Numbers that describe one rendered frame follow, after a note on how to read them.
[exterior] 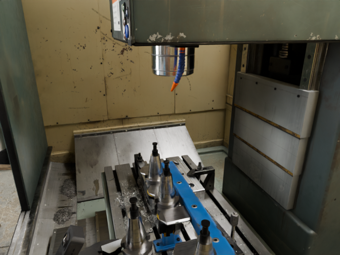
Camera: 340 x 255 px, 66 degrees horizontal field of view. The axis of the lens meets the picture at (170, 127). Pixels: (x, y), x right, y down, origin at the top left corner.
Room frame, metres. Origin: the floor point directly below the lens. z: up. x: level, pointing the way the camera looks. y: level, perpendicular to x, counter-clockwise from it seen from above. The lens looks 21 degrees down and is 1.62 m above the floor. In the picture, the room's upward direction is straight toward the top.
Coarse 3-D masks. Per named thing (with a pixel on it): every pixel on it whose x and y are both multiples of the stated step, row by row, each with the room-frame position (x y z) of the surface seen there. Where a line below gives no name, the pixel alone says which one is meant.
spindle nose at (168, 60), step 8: (152, 48) 0.96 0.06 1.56; (160, 48) 0.93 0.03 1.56; (168, 48) 0.92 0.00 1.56; (176, 48) 0.92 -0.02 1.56; (192, 48) 0.95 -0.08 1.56; (152, 56) 0.97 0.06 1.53; (160, 56) 0.93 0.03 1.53; (168, 56) 0.92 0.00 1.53; (176, 56) 0.92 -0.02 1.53; (192, 56) 0.96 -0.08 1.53; (152, 64) 0.97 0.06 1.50; (160, 64) 0.93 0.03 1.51; (168, 64) 0.92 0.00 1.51; (176, 64) 0.92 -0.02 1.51; (192, 64) 0.96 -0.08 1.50; (152, 72) 0.98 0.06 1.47; (160, 72) 0.93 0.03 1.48; (168, 72) 0.92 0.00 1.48; (176, 72) 0.92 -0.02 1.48; (184, 72) 0.93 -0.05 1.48; (192, 72) 0.97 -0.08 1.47
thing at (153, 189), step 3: (150, 186) 0.62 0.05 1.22; (153, 186) 0.62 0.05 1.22; (156, 186) 0.62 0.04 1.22; (150, 189) 0.60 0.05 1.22; (153, 189) 0.60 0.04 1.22; (156, 189) 0.60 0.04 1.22; (174, 189) 0.60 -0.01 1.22; (150, 192) 0.59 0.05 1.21; (153, 192) 0.59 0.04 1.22; (156, 192) 0.59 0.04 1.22; (153, 195) 0.58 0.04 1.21
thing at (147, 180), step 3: (162, 171) 0.68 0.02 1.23; (147, 174) 0.67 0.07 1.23; (147, 177) 0.66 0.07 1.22; (147, 180) 0.64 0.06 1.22; (150, 180) 0.63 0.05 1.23; (153, 180) 0.63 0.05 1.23; (156, 180) 0.63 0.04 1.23; (159, 180) 0.63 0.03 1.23; (147, 183) 0.64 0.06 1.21; (150, 183) 0.63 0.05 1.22; (153, 183) 0.63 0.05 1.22; (156, 183) 0.63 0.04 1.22; (159, 183) 0.63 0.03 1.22; (147, 186) 0.64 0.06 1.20
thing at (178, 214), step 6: (162, 210) 0.51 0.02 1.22; (168, 210) 0.51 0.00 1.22; (174, 210) 0.51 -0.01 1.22; (180, 210) 0.51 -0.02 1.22; (186, 210) 0.51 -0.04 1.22; (162, 216) 0.49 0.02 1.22; (168, 216) 0.49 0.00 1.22; (174, 216) 0.49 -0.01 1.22; (180, 216) 0.49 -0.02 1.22; (186, 216) 0.49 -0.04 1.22; (162, 222) 0.48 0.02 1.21; (168, 222) 0.47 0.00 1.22; (174, 222) 0.48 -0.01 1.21; (180, 222) 0.48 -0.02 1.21
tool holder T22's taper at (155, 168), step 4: (152, 156) 0.65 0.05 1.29; (156, 156) 0.65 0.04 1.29; (152, 160) 0.65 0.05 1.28; (156, 160) 0.65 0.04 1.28; (160, 160) 0.66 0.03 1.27; (152, 164) 0.64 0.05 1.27; (156, 164) 0.64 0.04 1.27; (160, 164) 0.65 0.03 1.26; (152, 168) 0.64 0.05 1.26; (156, 168) 0.64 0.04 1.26; (160, 168) 0.65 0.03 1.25; (148, 172) 0.65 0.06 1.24; (152, 172) 0.64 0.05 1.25; (156, 172) 0.64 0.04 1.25; (160, 172) 0.65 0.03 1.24; (148, 176) 0.65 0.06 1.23; (152, 176) 0.64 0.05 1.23; (156, 176) 0.64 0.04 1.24; (160, 176) 0.64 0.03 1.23
